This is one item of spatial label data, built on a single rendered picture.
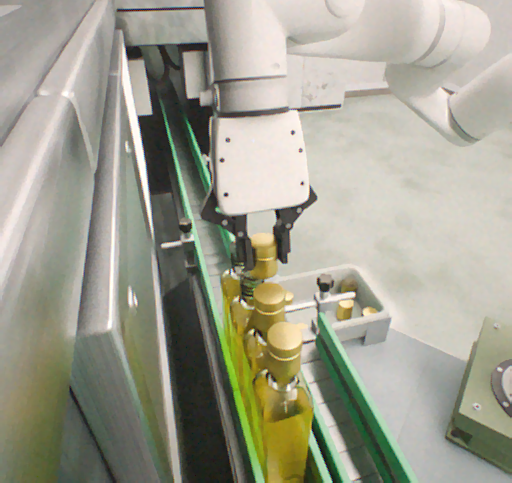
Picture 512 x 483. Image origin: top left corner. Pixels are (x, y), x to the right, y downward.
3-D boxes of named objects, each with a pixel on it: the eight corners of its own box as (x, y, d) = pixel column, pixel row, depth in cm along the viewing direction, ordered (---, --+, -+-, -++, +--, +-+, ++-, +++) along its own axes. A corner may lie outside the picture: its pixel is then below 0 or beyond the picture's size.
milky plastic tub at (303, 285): (267, 305, 95) (268, 279, 90) (351, 287, 100) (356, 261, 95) (292, 364, 82) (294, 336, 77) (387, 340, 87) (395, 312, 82)
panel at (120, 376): (135, 167, 107) (107, 29, 88) (146, 165, 108) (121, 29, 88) (160, 580, 36) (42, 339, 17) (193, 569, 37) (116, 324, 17)
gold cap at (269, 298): (249, 312, 45) (249, 284, 42) (279, 306, 46) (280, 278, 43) (258, 336, 42) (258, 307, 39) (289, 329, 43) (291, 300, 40)
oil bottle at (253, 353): (243, 419, 59) (239, 322, 47) (279, 408, 60) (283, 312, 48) (254, 456, 54) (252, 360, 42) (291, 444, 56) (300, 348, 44)
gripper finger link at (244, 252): (219, 220, 41) (226, 276, 43) (249, 215, 42) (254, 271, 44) (214, 211, 44) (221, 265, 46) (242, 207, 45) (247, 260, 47)
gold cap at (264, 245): (245, 263, 48) (244, 234, 46) (272, 258, 49) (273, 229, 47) (253, 282, 45) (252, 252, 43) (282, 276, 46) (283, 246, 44)
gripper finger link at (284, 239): (279, 210, 43) (282, 265, 45) (306, 206, 43) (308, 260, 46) (270, 202, 46) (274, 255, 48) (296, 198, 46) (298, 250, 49)
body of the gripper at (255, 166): (207, 105, 35) (221, 222, 39) (312, 95, 37) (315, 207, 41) (196, 103, 42) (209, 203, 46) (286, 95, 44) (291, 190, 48)
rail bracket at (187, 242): (166, 269, 88) (156, 219, 80) (196, 264, 89) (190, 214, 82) (167, 281, 85) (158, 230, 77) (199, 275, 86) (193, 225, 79)
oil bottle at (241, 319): (232, 386, 63) (226, 290, 51) (265, 377, 65) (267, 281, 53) (241, 418, 59) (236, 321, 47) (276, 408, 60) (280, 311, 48)
